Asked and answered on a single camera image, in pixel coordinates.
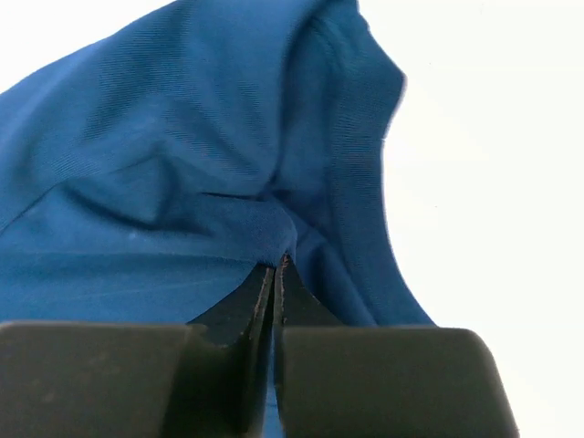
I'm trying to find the blue t-shirt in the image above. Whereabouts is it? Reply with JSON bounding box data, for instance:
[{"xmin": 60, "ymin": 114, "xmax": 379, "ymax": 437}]
[{"xmin": 1, "ymin": 1, "xmax": 431, "ymax": 437}]

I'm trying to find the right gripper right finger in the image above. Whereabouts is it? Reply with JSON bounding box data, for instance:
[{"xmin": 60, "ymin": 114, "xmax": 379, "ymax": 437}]
[{"xmin": 274, "ymin": 258, "xmax": 519, "ymax": 438}]

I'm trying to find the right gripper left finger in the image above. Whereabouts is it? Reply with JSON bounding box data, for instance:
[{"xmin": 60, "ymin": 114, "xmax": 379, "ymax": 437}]
[{"xmin": 1, "ymin": 266, "xmax": 275, "ymax": 437}]

